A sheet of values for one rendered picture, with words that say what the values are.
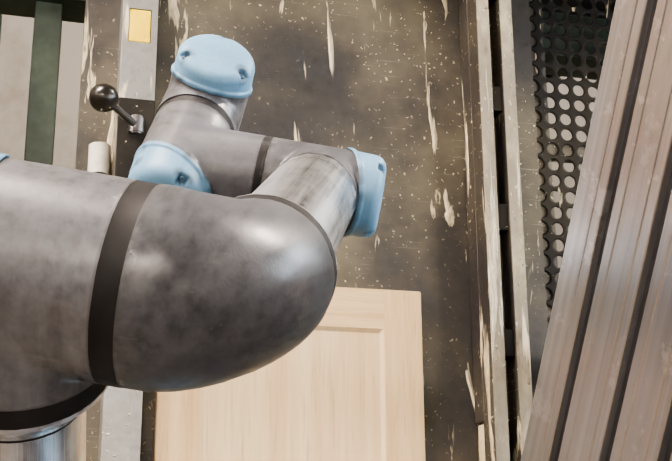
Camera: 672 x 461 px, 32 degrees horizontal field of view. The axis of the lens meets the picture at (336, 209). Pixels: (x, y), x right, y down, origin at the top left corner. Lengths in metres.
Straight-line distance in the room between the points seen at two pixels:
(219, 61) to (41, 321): 0.51
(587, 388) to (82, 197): 0.29
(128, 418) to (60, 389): 0.88
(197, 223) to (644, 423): 0.25
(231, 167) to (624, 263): 0.47
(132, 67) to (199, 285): 1.09
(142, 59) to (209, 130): 0.66
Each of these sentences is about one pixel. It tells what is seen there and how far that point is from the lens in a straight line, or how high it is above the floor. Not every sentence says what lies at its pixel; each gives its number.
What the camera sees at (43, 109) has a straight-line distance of 1.75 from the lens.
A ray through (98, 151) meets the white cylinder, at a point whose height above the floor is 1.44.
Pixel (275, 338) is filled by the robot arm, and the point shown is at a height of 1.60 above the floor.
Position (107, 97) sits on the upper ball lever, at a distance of 1.54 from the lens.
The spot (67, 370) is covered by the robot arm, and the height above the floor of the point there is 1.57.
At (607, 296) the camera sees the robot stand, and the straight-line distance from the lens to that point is 0.64.
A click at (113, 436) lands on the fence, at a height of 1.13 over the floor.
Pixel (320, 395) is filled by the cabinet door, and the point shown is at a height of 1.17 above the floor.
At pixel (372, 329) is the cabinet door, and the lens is 1.67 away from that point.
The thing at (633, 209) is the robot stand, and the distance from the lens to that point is 0.62.
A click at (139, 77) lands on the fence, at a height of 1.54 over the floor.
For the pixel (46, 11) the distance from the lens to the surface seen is 1.81.
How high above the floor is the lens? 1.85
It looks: 16 degrees down
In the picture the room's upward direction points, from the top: 9 degrees clockwise
